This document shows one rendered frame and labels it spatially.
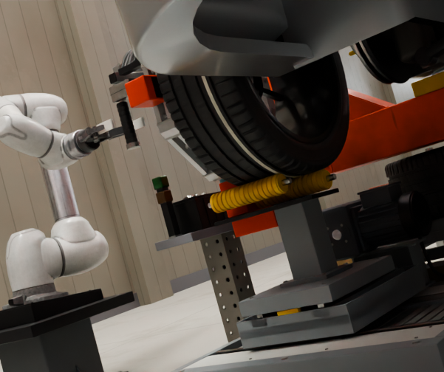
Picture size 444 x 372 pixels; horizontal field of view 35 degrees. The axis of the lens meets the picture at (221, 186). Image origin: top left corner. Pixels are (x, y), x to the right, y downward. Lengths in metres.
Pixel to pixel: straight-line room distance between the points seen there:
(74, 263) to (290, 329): 1.08
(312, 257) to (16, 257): 1.16
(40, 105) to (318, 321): 1.54
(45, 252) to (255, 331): 1.00
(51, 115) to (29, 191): 2.57
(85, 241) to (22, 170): 2.76
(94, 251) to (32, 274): 0.27
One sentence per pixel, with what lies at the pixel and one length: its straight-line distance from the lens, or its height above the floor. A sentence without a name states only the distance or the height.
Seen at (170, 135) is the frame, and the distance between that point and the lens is 1.98.
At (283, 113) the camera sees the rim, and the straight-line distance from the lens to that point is 2.31.
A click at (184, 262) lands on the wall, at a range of 6.55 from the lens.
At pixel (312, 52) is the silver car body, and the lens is 1.57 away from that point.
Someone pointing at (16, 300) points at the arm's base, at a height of 0.39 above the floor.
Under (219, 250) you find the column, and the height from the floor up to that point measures 0.36.
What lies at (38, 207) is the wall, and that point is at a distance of 5.47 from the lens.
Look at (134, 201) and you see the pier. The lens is 6.00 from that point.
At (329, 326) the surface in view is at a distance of 1.86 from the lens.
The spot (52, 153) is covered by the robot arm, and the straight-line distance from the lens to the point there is 2.37.
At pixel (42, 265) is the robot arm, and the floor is 0.48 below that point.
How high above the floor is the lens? 0.43
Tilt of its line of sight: 3 degrees up
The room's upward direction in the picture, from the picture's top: 16 degrees counter-clockwise
